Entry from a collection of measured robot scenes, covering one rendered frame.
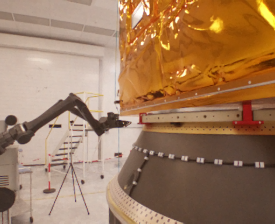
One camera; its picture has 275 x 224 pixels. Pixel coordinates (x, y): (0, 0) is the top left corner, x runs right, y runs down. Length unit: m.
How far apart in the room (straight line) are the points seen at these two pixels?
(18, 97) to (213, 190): 8.20
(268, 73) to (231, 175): 0.43
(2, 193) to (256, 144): 1.40
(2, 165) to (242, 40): 1.38
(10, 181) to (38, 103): 7.21
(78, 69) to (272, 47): 8.39
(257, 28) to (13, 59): 8.66
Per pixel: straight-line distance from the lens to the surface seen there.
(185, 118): 1.02
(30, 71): 8.76
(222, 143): 0.96
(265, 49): 0.75
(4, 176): 1.40
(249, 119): 0.93
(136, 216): 1.07
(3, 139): 1.21
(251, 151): 0.94
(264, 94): 0.78
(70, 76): 8.71
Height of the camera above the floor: 1.65
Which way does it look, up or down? 4 degrees up
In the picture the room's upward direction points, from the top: straight up
